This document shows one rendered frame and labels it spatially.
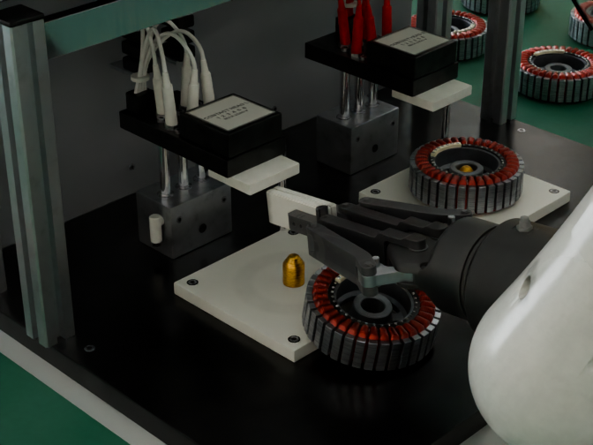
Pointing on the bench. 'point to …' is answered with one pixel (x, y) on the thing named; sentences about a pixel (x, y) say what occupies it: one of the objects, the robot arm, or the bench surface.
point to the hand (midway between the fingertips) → (302, 213)
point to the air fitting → (155, 229)
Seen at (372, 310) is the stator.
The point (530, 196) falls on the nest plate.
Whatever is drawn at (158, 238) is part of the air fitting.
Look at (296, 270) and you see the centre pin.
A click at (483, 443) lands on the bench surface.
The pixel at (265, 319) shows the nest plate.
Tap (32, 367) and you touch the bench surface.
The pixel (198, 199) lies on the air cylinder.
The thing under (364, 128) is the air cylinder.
